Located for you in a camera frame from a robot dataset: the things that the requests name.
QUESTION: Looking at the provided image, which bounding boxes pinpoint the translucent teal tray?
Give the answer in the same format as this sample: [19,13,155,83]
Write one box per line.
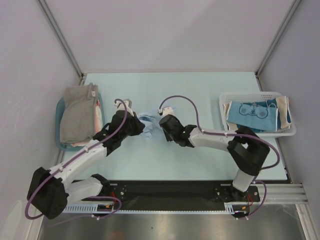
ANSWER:
[55,94,105,152]

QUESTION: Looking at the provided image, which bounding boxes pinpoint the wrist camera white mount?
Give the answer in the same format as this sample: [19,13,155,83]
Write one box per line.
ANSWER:
[114,99,134,116]
[158,106,175,118]

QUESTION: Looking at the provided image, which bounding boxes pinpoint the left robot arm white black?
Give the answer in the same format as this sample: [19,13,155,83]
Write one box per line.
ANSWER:
[24,110,145,220]

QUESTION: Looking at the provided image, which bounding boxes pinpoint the aluminium extrusion rail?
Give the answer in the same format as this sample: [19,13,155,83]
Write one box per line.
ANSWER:
[264,183,309,205]

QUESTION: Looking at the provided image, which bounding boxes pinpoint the dark blue towel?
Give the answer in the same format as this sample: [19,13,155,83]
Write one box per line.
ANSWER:
[226,101,279,132]

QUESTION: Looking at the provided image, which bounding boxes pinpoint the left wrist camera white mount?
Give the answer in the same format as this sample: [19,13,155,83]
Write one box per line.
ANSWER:
[114,99,134,116]

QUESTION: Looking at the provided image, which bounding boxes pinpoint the white slotted cable duct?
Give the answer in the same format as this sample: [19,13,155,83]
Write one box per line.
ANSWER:
[62,198,248,215]

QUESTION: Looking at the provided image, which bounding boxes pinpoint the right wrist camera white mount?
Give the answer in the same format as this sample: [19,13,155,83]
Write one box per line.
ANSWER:
[158,106,175,118]

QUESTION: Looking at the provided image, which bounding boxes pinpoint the teal beige Doraemon towel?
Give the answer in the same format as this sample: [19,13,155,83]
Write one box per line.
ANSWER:
[222,96,292,133]

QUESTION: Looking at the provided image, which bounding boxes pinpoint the grey pink folded towel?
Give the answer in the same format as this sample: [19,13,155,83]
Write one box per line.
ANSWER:
[59,83,103,147]

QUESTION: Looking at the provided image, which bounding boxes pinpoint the corner aluminium post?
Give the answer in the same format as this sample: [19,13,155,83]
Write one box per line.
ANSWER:
[255,0,303,78]
[36,0,84,80]

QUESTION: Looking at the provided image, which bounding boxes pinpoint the light blue towel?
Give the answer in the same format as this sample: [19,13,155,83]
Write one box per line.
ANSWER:
[137,108,162,139]

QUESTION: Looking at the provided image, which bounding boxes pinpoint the right corner aluminium post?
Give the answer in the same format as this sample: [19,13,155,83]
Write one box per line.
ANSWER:
[255,0,303,78]

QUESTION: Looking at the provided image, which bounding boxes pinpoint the left corner aluminium post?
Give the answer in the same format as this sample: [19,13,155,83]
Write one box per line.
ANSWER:
[36,0,84,80]

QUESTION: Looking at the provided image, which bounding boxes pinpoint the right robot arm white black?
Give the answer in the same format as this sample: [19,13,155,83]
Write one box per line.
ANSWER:
[159,114,270,202]

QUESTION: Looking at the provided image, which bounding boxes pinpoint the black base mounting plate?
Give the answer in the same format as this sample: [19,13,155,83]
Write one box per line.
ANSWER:
[100,180,261,204]

